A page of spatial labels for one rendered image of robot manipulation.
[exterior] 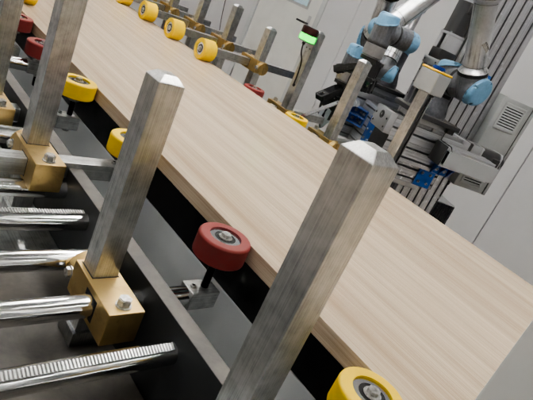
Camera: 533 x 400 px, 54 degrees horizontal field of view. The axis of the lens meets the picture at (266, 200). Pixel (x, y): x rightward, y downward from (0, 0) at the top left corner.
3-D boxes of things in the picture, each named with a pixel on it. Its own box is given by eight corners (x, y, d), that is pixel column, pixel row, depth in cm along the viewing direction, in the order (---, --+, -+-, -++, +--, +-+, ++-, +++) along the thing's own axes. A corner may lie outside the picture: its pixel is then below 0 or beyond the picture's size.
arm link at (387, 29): (408, 21, 177) (389, 12, 173) (393, 51, 181) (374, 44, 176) (393, 16, 183) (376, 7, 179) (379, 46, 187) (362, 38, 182)
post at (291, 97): (269, 148, 208) (320, 30, 191) (274, 151, 206) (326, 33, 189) (262, 147, 205) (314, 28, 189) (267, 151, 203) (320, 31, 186)
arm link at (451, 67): (439, 90, 231) (454, 61, 226) (460, 101, 220) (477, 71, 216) (420, 82, 224) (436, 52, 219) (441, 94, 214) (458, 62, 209)
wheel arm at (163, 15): (231, 40, 266) (234, 33, 265) (235, 43, 264) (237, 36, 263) (144, 12, 232) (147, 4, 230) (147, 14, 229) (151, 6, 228)
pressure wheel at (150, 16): (155, 0, 231) (159, 13, 229) (147, 12, 236) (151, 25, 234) (143, -5, 227) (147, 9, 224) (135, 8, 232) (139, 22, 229)
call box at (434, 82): (422, 91, 162) (435, 67, 159) (440, 101, 158) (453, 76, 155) (410, 87, 157) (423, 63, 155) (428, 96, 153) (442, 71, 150)
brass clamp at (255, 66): (247, 65, 221) (252, 54, 219) (266, 77, 213) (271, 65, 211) (236, 62, 217) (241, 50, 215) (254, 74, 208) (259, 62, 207)
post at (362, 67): (306, 183, 193) (366, 59, 176) (312, 188, 190) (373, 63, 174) (300, 182, 190) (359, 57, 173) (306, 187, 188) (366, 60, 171)
